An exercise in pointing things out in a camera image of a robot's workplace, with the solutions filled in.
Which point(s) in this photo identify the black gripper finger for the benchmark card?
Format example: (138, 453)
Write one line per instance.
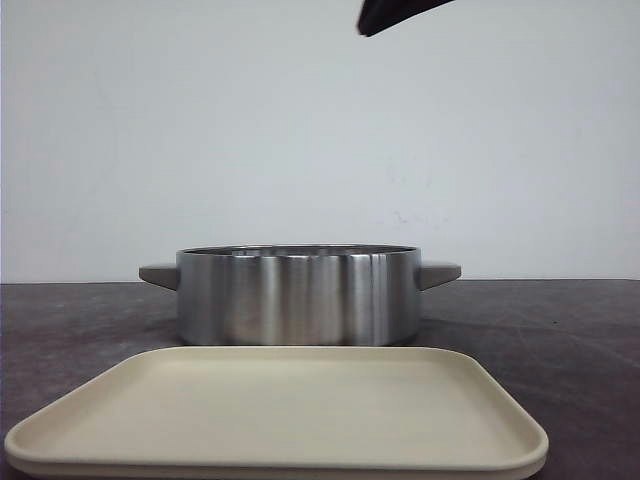
(379, 15)

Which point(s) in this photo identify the stainless steel pot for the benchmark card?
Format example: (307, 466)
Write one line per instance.
(273, 295)

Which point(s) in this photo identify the beige plastic tray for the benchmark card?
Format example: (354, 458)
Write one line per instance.
(283, 413)

